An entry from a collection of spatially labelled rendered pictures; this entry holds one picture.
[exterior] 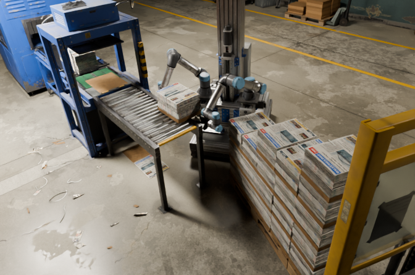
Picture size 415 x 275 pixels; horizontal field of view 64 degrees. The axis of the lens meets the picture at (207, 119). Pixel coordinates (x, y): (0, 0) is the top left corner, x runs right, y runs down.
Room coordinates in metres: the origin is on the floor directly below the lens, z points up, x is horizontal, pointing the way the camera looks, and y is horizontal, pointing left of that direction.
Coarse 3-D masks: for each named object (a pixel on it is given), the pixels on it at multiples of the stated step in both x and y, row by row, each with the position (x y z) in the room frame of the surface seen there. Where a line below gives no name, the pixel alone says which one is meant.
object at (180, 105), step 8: (176, 96) 2.88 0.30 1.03; (184, 96) 2.87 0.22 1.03; (192, 96) 2.86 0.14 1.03; (168, 104) 2.85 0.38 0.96; (176, 104) 2.73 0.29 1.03; (184, 104) 2.79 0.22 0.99; (192, 104) 2.84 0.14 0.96; (200, 104) 2.90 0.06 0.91; (176, 112) 2.75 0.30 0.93; (184, 112) 2.78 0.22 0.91; (192, 112) 2.84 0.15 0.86
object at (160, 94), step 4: (172, 84) 3.16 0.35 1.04; (176, 84) 3.15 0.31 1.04; (180, 84) 3.14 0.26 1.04; (164, 88) 3.07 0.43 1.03; (168, 88) 3.06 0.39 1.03; (172, 88) 3.06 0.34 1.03; (176, 88) 3.05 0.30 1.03; (180, 88) 3.05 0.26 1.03; (156, 92) 3.01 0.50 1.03; (160, 92) 2.99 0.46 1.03; (164, 92) 2.99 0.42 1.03; (168, 92) 2.98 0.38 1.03; (172, 92) 2.98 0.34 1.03; (160, 96) 2.96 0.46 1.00; (160, 100) 2.97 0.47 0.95; (160, 104) 2.99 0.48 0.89; (164, 104) 2.91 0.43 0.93; (164, 108) 2.93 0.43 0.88
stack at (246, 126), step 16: (256, 112) 2.83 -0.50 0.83; (240, 128) 2.57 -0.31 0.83; (256, 128) 2.56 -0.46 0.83; (240, 144) 2.49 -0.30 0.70; (256, 144) 2.31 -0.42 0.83; (240, 160) 2.48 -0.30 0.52; (256, 160) 2.20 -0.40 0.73; (240, 176) 2.49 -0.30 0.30; (256, 176) 2.19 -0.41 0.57; (272, 176) 1.96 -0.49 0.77; (288, 192) 1.74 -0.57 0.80; (256, 208) 2.16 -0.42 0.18; (272, 208) 1.91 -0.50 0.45; (288, 208) 1.72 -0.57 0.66; (272, 224) 1.89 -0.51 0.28; (288, 224) 1.70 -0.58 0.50; (288, 240) 1.67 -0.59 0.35
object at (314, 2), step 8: (304, 0) 9.01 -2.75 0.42; (312, 0) 8.38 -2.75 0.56; (320, 0) 8.32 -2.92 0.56; (328, 0) 8.28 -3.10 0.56; (336, 0) 8.46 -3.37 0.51; (288, 8) 8.90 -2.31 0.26; (296, 8) 8.71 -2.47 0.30; (304, 8) 8.60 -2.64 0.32; (312, 8) 8.35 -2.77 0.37; (320, 8) 8.18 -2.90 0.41; (328, 8) 8.30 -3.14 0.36; (336, 8) 8.50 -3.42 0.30; (288, 16) 8.88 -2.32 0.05; (304, 16) 8.49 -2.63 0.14; (312, 16) 8.32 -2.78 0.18; (320, 16) 8.16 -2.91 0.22; (328, 16) 8.31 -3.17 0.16; (320, 24) 8.12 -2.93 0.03
